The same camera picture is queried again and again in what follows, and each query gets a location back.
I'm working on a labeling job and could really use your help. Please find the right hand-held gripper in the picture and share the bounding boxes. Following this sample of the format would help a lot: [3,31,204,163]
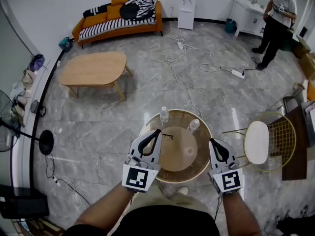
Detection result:
[208,138,244,197]

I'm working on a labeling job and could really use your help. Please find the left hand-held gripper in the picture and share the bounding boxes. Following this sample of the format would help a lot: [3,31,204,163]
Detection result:
[122,129,163,194]

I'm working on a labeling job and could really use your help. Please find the person's left forearm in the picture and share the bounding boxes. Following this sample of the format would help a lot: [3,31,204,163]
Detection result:
[74,185,135,234]

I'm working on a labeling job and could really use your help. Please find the person's right forearm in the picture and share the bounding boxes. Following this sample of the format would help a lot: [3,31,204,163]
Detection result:
[222,193,262,236]

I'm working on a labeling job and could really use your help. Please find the round glass side table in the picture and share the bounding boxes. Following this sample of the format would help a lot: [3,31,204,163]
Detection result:
[139,109,213,183]

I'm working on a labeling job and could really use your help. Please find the clear plastic water bottle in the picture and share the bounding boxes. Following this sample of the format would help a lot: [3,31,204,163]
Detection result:
[160,106,169,123]
[188,118,201,134]

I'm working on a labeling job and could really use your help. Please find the person's khaki trousers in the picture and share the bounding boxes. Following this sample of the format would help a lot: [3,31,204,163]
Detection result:
[128,182,210,213]

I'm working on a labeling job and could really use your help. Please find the person's black shirt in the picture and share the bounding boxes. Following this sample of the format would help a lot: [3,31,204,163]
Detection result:
[63,204,221,236]

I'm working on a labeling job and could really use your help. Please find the low wooden oval table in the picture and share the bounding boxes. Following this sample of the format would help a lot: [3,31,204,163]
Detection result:
[59,52,134,102]

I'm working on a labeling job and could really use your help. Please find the black standing fan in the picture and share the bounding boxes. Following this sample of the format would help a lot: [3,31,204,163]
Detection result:
[0,89,55,156]

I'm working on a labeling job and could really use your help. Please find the black mesh waste basket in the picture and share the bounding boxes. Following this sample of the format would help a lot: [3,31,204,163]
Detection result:
[30,99,47,118]

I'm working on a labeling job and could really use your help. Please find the cardboard box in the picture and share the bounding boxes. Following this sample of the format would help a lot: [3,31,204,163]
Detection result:
[299,53,315,81]
[294,35,312,59]

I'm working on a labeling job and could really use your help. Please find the black white striped blanket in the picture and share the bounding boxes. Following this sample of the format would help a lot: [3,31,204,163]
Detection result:
[78,17,158,42]

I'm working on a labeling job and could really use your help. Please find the teal waste bin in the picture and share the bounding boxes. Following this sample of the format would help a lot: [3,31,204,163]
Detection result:
[224,18,238,34]

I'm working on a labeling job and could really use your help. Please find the teal basket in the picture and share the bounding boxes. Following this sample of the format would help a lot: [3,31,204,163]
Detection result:
[58,37,74,53]

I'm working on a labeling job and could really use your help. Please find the orange sofa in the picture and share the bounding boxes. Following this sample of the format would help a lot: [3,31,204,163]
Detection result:
[71,0,164,50]

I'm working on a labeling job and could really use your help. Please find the grey clothes pile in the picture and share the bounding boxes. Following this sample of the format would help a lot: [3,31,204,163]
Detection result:
[9,81,32,118]

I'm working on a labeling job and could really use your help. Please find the black monitor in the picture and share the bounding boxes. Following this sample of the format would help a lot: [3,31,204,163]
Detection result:
[0,184,50,220]

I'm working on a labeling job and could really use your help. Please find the beige tote bag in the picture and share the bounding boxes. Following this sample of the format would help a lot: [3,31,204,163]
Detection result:
[21,69,38,85]

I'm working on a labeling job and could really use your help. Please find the purple umbrella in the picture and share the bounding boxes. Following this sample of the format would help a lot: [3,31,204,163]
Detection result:
[29,54,46,72]

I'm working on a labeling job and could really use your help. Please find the black round cushion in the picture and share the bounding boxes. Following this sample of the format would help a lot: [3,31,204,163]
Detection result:
[120,3,140,20]

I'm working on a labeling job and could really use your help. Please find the white cabinet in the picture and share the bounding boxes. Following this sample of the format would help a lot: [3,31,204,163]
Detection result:
[229,0,269,38]

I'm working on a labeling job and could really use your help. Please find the white water dispenser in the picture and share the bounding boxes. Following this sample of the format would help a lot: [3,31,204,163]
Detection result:
[177,0,197,31]

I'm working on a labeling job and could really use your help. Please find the gold wire chair white seat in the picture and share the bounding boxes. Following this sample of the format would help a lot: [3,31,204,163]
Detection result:
[222,112,297,173]

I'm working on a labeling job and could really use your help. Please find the white floor cable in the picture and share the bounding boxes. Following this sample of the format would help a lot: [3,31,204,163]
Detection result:
[152,28,247,120]

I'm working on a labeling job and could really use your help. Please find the black floor cable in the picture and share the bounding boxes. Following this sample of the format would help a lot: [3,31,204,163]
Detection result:
[45,153,92,207]

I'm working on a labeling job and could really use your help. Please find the white tangled cable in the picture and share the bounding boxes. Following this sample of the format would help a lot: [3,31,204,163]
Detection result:
[63,180,82,207]

